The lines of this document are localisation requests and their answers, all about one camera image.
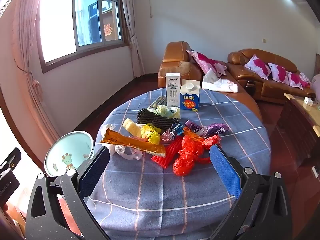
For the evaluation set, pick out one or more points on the small white box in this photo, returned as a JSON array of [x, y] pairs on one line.
[[308, 101]]

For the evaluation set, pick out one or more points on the light blue giraffe print bucket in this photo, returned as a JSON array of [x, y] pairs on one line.
[[65, 152]]

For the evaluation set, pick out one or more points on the blue plaid cloth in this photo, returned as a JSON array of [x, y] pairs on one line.
[[150, 180]]

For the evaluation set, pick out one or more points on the wooden coffee table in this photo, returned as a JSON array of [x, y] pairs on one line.
[[295, 120]]

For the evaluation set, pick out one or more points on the red foam net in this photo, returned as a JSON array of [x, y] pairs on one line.
[[170, 152]]

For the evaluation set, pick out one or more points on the yellow sponge block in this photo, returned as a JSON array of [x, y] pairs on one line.
[[131, 127]]

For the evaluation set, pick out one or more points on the sliding glass window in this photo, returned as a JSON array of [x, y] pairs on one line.
[[60, 30]]

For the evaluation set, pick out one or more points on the black foam net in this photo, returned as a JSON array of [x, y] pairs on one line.
[[155, 120]]

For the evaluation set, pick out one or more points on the small orange wrapper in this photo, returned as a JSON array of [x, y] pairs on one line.
[[191, 133]]

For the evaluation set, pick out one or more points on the pink clear wrapper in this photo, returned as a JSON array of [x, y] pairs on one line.
[[167, 137]]

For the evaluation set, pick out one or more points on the red paper window decal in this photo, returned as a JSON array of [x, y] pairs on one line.
[[107, 29]]

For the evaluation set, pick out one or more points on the white tissue packet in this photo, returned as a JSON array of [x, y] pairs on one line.
[[220, 83]]

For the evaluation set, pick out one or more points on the blue and white carton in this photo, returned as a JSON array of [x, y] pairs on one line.
[[189, 100]]

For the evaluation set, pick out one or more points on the yellow plastic bag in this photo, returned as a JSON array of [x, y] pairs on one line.
[[150, 133]]

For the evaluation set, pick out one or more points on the orange leather wide sofa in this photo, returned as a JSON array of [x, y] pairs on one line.
[[240, 57]]

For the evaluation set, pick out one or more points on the tall white milk carton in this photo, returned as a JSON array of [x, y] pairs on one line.
[[173, 90]]

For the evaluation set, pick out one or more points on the long orange wrapper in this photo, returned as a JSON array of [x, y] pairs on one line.
[[132, 142]]

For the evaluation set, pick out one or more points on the red plastic bag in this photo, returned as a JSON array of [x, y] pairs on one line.
[[190, 155]]

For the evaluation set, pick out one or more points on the blue wrapper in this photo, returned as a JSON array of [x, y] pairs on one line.
[[178, 129]]

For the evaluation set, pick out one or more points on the pale green plastic bag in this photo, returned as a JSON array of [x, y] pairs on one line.
[[166, 111]]

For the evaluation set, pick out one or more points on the long pink curtain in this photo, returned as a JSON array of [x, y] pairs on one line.
[[32, 80]]

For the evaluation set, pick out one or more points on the large purple wrapper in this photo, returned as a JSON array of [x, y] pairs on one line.
[[215, 130]]

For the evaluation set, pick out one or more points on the black snack packet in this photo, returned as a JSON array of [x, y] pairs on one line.
[[160, 102]]

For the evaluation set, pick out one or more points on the orange leather chaise sofa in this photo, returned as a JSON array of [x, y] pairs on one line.
[[175, 52]]

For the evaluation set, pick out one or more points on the brown wooden door frame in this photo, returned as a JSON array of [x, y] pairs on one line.
[[30, 152]]

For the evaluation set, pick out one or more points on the narrow pink curtain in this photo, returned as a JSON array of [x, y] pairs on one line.
[[132, 42]]

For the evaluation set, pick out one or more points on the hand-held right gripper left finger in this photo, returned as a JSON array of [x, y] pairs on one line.
[[93, 170]]

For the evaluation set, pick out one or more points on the pink floral pillow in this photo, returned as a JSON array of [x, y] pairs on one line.
[[257, 66], [278, 72], [296, 78], [205, 60]]

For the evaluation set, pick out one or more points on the small purple wrapper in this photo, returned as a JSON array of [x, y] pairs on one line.
[[191, 125]]

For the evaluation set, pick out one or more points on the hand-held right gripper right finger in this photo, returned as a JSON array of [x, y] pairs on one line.
[[225, 170]]

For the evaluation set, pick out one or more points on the white plastic bag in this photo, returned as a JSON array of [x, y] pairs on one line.
[[127, 153]]

